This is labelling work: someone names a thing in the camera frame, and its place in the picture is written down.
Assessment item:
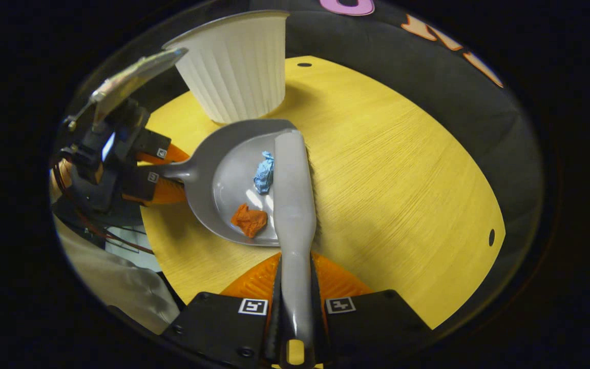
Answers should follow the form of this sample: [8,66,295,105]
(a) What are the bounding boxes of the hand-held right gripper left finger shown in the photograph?
[162,251,283,367]

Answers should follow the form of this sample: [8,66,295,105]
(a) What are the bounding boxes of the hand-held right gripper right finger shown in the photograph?
[309,251,431,367]

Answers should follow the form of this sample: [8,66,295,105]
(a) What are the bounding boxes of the grey plastic dustpan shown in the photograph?
[159,119,298,248]

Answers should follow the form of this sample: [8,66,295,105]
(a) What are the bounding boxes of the orange paper trash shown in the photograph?
[230,203,268,238]

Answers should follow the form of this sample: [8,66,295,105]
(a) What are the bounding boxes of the blue paper trash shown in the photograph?
[253,151,275,195]

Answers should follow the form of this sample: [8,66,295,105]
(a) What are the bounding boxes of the white ribbed garbage bin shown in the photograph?
[162,10,290,125]

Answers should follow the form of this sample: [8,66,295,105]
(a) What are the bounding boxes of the small grey broom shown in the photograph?
[273,129,319,368]

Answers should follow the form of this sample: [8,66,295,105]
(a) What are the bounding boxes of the person's light clothing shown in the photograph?
[52,215,180,336]

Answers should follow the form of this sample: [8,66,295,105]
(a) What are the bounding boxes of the black backdrop cloth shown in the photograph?
[70,0,544,329]

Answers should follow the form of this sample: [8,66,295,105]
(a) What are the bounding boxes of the red and black wires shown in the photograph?
[70,205,155,255]

